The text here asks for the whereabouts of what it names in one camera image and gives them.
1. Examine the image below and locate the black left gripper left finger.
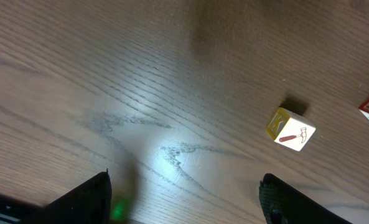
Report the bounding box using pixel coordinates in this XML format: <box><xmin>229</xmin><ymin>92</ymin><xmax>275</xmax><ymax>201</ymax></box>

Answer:
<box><xmin>19</xmin><ymin>171</ymin><xmax>112</xmax><ymax>224</ymax></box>

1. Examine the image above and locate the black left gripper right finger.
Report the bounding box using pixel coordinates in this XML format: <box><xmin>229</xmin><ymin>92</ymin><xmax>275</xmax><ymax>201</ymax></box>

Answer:
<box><xmin>259</xmin><ymin>173</ymin><xmax>350</xmax><ymax>224</ymax></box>

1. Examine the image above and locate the wooden block hammer print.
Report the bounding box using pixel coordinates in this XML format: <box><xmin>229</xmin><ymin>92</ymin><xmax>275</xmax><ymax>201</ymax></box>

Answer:
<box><xmin>266</xmin><ymin>107</ymin><xmax>316</xmax><ymax>151</ymax></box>

